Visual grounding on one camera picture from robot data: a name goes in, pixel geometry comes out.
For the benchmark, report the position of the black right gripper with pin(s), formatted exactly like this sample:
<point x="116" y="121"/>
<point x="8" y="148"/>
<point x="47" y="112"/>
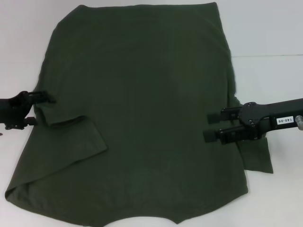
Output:
<point x="265" y="118"/>

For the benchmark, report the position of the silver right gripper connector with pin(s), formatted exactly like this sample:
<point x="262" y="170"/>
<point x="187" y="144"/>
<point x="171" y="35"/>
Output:
<point x="300" y="121"/>

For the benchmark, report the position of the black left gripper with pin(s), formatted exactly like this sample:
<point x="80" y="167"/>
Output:
<point x="11" y="106"/>

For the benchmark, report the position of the dark green shirt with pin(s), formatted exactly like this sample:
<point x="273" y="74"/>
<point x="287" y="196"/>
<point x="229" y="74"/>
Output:
<point x="142" y="94"/>

